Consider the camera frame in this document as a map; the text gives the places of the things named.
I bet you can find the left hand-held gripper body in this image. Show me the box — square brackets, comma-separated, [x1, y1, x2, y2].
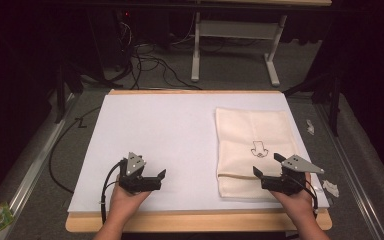
[118, 151, 163, 195]

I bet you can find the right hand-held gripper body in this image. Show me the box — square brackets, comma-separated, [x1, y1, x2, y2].
[261, 154, 325, 196]

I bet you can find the person's left hand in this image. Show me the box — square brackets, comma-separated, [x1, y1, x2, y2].
[107, 184, 152, 220]

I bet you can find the person's right hand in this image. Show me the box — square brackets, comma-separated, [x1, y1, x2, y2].
[269, 172, 317, 223]

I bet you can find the white mat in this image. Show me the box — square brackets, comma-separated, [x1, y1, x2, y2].
[67, 92, 331, 214]

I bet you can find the small white paper scrap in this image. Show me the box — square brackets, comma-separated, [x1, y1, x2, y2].
[305, 118, 316, 136]

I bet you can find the cream cloth with line drawing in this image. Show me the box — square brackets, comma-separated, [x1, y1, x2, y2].
[214, 106, 303, 200]

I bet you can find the crumpled white paper scrap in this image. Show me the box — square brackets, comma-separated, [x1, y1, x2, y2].
[322, 179, 341, 198]

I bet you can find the black stand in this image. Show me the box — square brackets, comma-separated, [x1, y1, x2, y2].
[53, 61, 85, 125]
[282, 71, 344, 138]

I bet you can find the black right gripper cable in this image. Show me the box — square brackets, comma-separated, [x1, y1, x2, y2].
[288, 174, 320, 215]

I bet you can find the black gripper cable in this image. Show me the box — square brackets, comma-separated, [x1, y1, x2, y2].
[100, 161, 125, 225]
[288, 174, 320, 215]

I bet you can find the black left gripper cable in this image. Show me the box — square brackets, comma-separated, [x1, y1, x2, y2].
[100, 161, 125, 225]

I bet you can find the metal floor rail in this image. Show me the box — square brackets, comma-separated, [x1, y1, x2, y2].
[0, 92, 78, 240]
[314, 102, 384, 240]

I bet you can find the long black floor cable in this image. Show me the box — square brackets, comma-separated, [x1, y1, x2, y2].
[47, 105, 103, 195]

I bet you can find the tangle of black cables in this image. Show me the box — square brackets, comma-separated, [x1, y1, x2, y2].
[112, 19, 203, 91]

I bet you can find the white metal desk frame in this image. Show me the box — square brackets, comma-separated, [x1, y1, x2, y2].
[190, 11, 288, 88]

